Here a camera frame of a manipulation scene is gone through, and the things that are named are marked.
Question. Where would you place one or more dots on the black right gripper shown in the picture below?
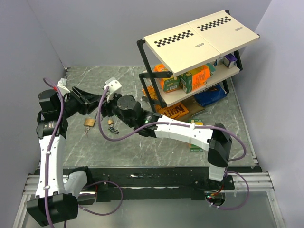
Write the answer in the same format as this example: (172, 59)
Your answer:
(106, 105)

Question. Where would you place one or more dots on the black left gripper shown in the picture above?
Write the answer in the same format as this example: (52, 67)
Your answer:
(85, 99)

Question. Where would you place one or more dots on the small brass padlock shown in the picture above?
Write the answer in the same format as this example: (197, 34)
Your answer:
(110, 121)

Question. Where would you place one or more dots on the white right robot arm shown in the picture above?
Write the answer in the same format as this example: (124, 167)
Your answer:
(216, 140)

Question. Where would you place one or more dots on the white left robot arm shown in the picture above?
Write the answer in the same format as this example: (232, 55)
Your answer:
(55, 199)

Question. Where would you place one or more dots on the large brass padlock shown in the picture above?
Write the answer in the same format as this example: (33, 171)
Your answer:
(90, 122)

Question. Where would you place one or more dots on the orange chip bag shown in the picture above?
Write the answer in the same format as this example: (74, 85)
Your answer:
(162, 73)

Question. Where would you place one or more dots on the green box left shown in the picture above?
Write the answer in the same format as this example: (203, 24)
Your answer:
(170, 84)

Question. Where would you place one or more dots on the green box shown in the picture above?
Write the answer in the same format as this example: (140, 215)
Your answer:
(185, 83)
(170, 84)

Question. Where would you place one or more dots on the brown snack bag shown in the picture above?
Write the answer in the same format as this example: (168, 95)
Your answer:
(193, 107)

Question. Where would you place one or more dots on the green box right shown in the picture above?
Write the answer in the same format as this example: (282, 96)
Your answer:
(185, 83)

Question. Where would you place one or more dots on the cream folding shelf rack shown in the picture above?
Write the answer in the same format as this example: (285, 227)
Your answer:
(192, 44)

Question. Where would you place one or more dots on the orange box on shelf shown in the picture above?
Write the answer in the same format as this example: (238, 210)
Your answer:
(199, 74)

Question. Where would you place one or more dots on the blue snack bag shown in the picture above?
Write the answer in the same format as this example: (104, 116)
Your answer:
(210, 95)

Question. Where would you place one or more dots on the purple white small box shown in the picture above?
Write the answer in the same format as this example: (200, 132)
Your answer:
(229, 60)

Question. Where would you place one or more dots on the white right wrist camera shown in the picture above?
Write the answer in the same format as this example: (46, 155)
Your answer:
(114, 88)

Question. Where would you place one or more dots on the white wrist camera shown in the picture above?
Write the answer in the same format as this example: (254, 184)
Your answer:
(114, 88)
(62, 85)

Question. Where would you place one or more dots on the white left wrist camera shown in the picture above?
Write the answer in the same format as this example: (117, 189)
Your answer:
(62, 85)

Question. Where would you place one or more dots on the aluminium rail frame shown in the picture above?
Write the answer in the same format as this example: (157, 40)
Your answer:
(251, 180)

